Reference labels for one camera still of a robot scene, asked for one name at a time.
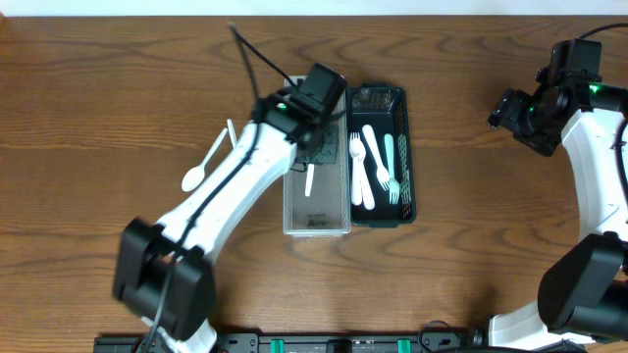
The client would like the white spoon horizontal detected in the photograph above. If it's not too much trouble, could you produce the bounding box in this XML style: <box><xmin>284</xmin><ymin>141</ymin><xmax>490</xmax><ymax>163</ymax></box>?
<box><xmin>304</xmin><ymin>164</ymin><xmax>315</xmax><ymax>197</ymax></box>

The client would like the white fork tines up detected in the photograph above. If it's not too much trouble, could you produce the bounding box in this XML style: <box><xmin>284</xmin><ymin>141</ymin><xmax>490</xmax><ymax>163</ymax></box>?
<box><xmin>349</xmin><ymin>132</ymin><xmax>363</xmax><ymax>206</ymax></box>

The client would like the white fork tines down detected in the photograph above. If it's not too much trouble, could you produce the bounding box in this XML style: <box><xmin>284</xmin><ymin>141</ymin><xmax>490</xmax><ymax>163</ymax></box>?
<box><xmin>362</xmin><ymin>125</ymin><xmax>390</xmax><ymax>191</ymax></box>

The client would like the mint green plastic fork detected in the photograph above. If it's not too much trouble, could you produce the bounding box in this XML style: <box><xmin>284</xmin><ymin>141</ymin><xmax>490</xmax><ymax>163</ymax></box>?
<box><xmin>384</xmin><ymin>133</ymin><xmax>400</xmax><ymax>205</ymax></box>

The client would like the white spoon of pair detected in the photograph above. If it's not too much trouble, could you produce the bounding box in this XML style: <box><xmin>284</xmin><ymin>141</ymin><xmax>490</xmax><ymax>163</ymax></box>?
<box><xmin>227</xmin><ymin>119</ymin><xmax>237</xmax><ymax>149</ymax></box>

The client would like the white spoon diagonal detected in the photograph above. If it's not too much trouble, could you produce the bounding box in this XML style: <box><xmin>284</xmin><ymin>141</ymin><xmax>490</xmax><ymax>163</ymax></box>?
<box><xmin>181</xmin><ymin>127</ymin><xmax>228</xmax><ymax>192</ymax></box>

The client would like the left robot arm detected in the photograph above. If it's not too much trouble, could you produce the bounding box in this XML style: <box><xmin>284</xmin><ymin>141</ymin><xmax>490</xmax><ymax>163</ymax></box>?
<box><xmin>113</xmin><ymin>63</ymin><xmax>346</xmax><ymax>352</ymax></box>

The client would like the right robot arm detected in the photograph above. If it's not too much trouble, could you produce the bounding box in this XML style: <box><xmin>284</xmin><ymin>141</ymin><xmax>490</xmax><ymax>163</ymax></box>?
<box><xmin>487</xmin><ymin>37</ymin><xmax>627</xmax><ymax>351</ymax></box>

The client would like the black plastic mesh basket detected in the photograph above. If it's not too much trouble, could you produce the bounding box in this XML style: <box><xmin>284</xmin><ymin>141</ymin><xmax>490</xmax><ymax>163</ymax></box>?
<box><xmin>347</xmin><ymin>83</ymin><xmax>417</xmax><ymax>227</ymax></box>

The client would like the clear plastic organizer tray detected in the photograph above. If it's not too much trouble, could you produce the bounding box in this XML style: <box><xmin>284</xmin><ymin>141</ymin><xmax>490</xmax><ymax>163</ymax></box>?
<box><xmin>283</xmin><ymin>95</ymin><xmax>351</xmax><ymax>237</ymax></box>

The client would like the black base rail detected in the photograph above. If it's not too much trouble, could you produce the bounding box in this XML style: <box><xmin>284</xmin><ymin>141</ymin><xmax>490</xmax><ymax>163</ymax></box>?
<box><xmin>92</xmin><ymin>324</ymin><xmax>490</xmax><ymax>353</ymax></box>

